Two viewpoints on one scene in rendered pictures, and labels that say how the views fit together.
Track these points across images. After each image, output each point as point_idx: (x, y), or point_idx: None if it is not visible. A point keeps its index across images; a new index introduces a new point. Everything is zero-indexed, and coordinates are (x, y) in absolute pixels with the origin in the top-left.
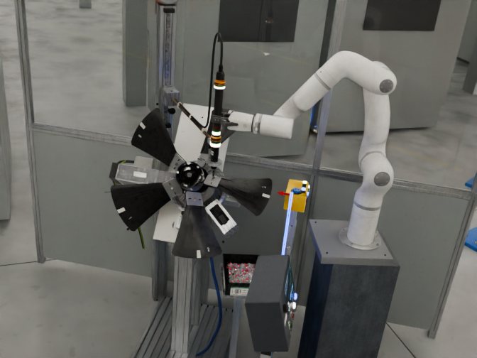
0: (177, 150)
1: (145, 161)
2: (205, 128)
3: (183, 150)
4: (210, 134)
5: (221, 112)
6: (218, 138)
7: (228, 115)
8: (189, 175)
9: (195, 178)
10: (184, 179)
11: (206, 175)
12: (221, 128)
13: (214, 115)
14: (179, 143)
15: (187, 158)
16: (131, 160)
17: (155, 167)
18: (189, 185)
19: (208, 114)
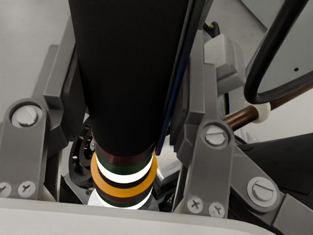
0: (291, 100)
1: (215, 53)
2: (263, 107)
3: (297, 113)
4: (287, 148)
5: (192, 92)
6: (94, 183)
7: (184, 191)
8: (91, 142)
9: (84, 166)
10: (86, 136)
11: (165, 199)
12: (310, 185)
13: (65, 26)
14: (312, 95)
15: (278, 134)
16: (216, 35)
17: (221, 82)
18: (71, 160)
19: (261, 45)
